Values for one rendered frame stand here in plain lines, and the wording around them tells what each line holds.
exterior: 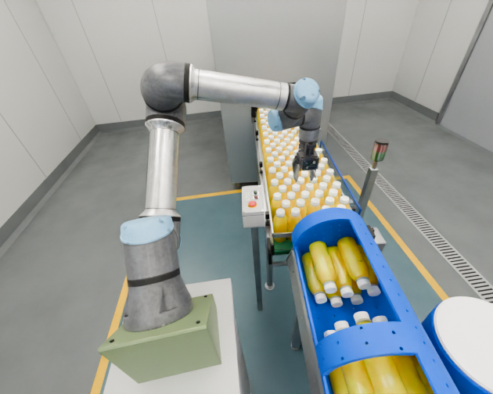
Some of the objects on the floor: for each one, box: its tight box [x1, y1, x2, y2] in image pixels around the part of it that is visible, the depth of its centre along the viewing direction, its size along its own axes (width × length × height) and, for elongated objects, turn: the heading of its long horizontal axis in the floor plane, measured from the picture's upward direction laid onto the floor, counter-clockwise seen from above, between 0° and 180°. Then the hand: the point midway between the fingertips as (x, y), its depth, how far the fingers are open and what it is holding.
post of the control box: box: [250, 227, 263, 310], centre depth 153 cm, size 4×4×100 cm
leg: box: [291, 307, 301, 350], centre depth 144 cm, size 6×6×63 cm
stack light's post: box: [358, 167, 379, 219], centre depth 162 cm, size 4×4×110 cm
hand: (303, 177), depth 105 cm, fingers open, 6 cm apart
